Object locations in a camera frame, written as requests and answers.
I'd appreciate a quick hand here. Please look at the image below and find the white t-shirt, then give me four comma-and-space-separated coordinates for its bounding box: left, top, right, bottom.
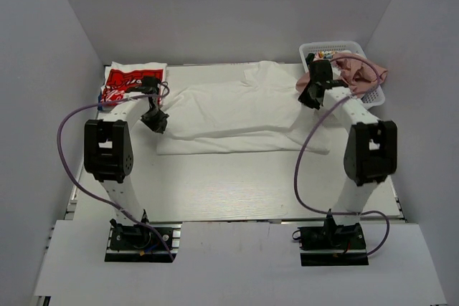
156, 61, 318, 156

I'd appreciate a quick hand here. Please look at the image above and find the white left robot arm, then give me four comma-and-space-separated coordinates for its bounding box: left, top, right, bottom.
84, 77, 170, 226

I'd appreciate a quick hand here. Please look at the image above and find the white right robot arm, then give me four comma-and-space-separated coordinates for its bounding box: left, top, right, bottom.
298, 59, 397, 226

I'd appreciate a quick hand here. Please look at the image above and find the colourful garment in basket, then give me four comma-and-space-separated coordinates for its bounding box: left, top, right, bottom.
305, 51, 337, 65

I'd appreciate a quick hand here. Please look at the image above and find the pink t-shirt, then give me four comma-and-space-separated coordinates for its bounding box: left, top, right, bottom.
295, 52, 389, 99

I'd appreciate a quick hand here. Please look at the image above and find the folded red Coca-Cola t-shirt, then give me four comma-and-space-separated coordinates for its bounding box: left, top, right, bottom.
99, 62, 168, 102

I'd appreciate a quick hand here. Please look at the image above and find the white plastic laundry basket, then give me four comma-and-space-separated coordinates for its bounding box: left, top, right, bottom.
297, 41, 385, 109

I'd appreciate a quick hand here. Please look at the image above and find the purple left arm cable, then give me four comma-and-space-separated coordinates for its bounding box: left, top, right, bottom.
56, 81, 176, 262

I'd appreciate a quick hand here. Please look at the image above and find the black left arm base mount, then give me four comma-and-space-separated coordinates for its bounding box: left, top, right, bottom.
105, 219, 180, 263

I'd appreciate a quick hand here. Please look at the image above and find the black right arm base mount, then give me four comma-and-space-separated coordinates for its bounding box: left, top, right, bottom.
292, 224, 369, 267

